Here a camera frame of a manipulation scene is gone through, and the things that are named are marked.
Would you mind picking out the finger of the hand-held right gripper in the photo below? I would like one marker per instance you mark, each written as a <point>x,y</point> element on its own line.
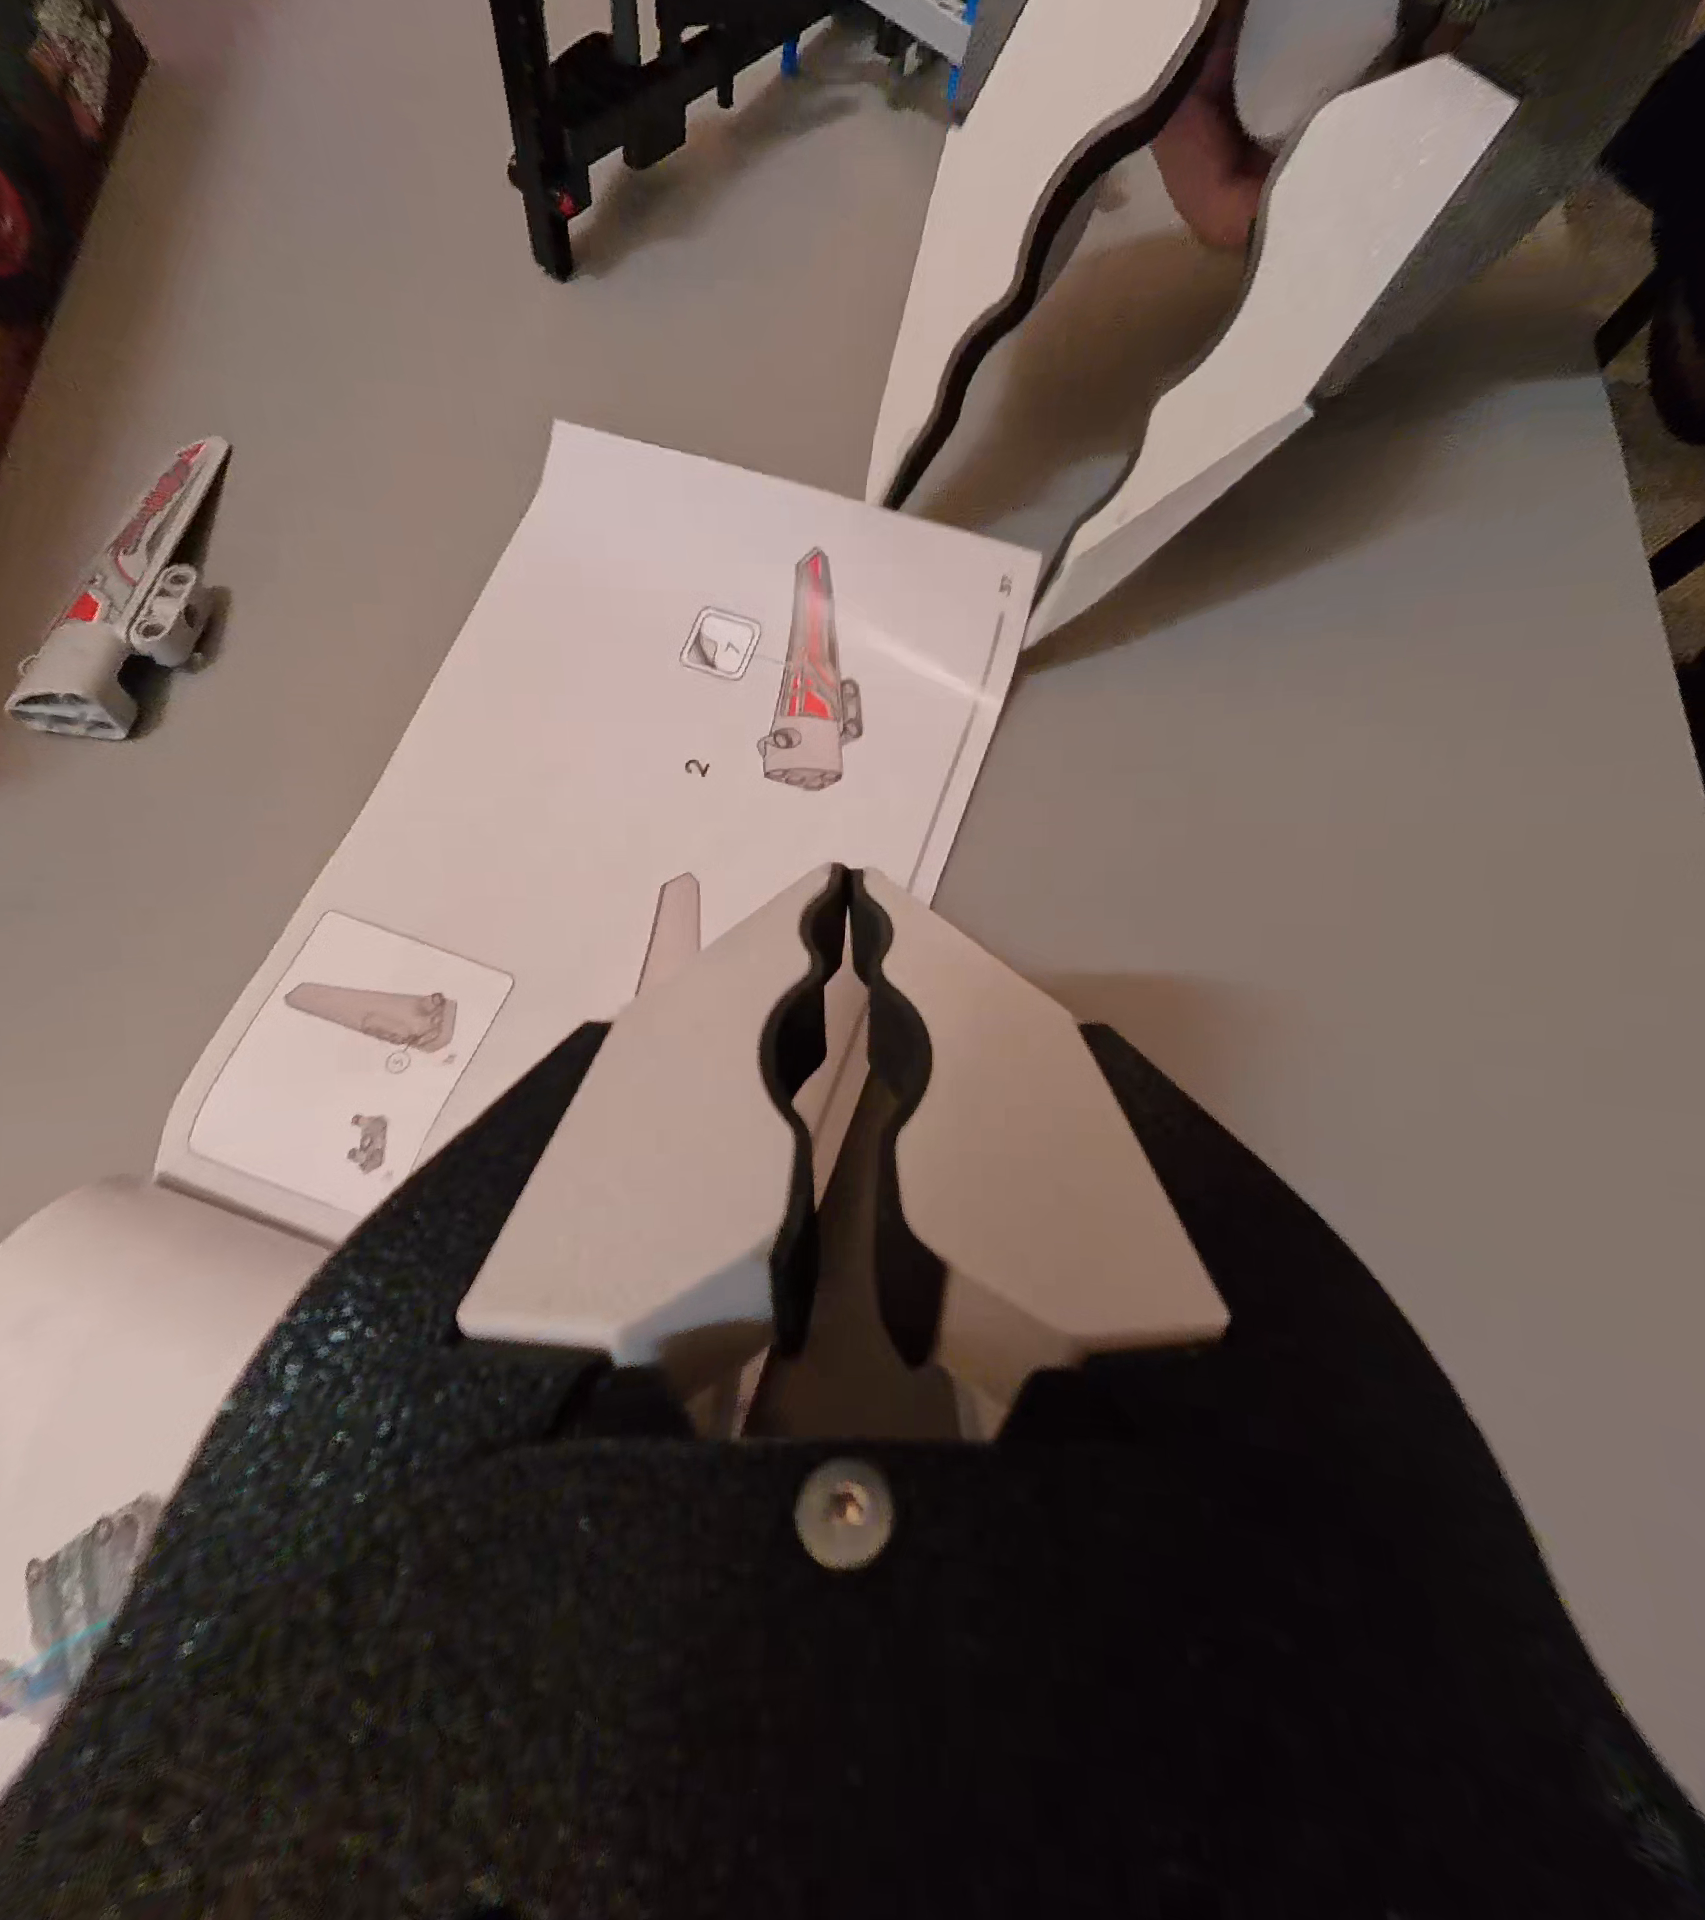
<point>1365,245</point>
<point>999,198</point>

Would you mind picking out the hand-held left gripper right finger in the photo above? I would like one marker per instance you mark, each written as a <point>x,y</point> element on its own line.
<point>1058,1203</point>

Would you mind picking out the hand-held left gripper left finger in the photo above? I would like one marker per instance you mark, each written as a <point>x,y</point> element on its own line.
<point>646,1180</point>

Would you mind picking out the white instruction booklet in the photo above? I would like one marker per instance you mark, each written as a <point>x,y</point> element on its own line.
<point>614,630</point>

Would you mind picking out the black toy vehicle chassis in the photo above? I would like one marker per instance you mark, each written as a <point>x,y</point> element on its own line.
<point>596,84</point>

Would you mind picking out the grey red toy panel piece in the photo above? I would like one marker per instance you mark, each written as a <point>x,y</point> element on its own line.
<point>119,601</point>

